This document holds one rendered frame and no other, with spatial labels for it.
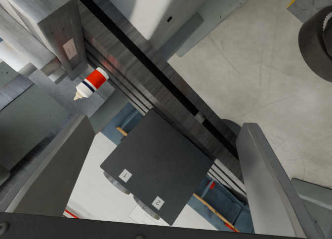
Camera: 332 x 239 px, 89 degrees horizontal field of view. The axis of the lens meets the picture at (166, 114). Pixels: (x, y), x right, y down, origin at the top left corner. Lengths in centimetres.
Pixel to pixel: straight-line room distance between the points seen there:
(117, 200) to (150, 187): 463
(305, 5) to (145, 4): 51
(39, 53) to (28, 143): 52
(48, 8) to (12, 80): 63
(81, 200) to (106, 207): 63
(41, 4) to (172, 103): 26
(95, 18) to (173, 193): 41
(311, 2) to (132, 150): 65
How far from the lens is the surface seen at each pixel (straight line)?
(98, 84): 50
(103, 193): 496
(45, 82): 86
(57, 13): 31
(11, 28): 44
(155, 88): 37
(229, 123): 223
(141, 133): 42
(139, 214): 532
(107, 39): 38
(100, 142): 468
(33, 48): 42
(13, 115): 89
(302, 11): 73
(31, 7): 31
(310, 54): 57
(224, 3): 106
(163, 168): 43
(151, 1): 32
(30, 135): 87
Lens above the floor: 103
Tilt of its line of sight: 16 degrees down
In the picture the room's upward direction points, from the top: 140 degrees counter-clockwise
